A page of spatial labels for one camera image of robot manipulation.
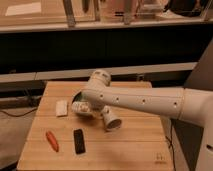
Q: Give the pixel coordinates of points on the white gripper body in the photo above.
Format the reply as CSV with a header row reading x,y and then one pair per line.
x,y
81,108

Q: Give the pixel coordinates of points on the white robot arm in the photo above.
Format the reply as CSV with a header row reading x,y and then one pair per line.
x,y
185,104

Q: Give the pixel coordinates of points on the green ceramic bowl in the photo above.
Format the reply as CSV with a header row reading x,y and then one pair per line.
x,y
77,97

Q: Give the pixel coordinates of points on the white sponge block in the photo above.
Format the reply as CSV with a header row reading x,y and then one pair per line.
x,y
61,108

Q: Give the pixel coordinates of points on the black rectangular bar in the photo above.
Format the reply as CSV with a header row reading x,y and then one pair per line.
x,y
79,141

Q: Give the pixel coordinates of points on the wooden table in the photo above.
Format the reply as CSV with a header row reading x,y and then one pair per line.
x,y
139,145

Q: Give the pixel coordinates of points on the orange carrot toy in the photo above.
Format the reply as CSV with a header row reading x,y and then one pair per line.
x,y
52,140

